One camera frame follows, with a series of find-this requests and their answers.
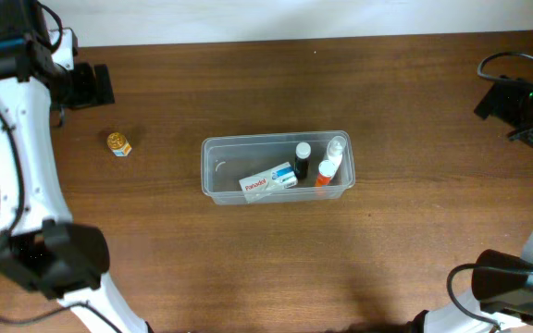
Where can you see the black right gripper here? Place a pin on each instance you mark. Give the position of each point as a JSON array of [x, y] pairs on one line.
[[500, 101]]

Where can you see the orange tube white cap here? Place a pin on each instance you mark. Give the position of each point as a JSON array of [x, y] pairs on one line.
[[326, 172]]

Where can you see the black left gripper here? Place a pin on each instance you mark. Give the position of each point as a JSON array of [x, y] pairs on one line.
[[91, 77]]

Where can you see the white Panadol medicine box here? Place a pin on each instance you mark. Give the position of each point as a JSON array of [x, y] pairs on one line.
[[277, 178]]

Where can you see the dark bottle white cap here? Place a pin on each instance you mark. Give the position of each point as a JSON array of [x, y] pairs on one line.
[[302, 158]]

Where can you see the small gold-lidded jar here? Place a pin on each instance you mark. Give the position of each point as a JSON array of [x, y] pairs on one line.
[[118, 144]]

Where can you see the white spray bottle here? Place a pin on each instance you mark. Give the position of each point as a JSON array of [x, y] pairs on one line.
[[335, 150]]

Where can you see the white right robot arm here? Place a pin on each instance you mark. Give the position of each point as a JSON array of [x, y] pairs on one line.
[[494, 293]]

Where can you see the clear plastic container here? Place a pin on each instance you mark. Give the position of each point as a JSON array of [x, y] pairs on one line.
[[256, 169]]

